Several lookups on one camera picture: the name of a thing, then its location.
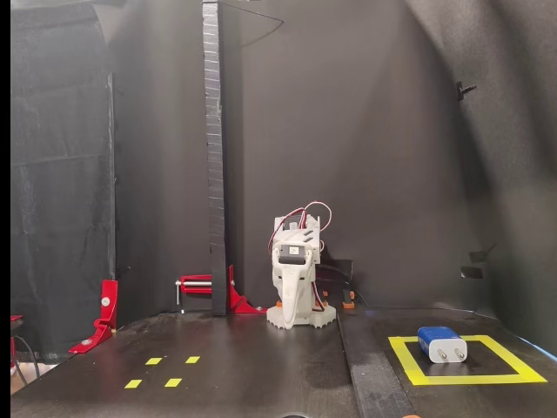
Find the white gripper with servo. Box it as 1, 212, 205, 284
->
272, 242, 316, 330

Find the blue and white power adapter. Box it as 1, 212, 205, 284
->
417, 325, 469, 366

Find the red screw clamp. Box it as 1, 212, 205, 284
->
175, 273, 213, 307

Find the long black table strip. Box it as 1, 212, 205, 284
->
337, 311, 417, 418

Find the black backdrop sheet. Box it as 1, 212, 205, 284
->
108, 0, 557, 323

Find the yellow tape square outline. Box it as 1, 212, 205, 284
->
387, 334, 548, 388

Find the black fabric curtain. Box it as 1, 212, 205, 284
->
10, 0, 117, 362

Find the small black clip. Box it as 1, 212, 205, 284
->
455, 80, 478, 102

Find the red metal stand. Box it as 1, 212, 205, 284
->
10, 314, 23, 371

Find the black cable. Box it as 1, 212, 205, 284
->
319, 260, 369, 307
10, 334, 41, 387

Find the red triangular corner bracket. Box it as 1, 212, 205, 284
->
228, 264, 270, 315

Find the red white black servo wire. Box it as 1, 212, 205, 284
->
266, 200, 334, 262

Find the tall black foam post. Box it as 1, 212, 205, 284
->
201, 0, 229, 318

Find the red bracket with two bolts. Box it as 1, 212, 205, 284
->
68, 280, 119, 355

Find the thin black wire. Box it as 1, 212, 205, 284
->
225, 0, 285, 47

